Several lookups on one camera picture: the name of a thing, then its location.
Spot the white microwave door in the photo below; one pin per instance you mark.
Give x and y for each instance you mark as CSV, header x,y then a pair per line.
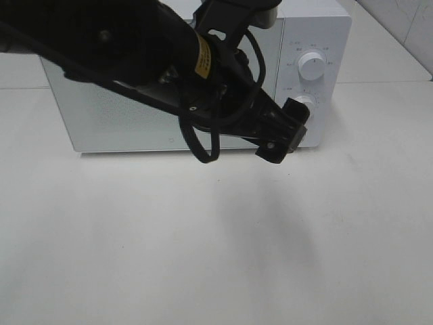
x,y
98,120

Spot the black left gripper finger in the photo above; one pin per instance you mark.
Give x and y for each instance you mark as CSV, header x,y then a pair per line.
x,y
259,123
294,113

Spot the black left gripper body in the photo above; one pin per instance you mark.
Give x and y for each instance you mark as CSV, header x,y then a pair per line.
x,y
185,74

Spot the white microwave oven body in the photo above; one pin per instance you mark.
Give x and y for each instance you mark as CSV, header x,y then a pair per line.
x,y
321,26

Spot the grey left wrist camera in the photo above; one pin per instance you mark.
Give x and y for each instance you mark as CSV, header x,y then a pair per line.
x,y
233,18

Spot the white dial knob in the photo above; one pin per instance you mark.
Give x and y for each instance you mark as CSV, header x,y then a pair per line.
x,y
311,65
309,102

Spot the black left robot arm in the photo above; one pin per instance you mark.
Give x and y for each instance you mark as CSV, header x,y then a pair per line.
x,y
76,35

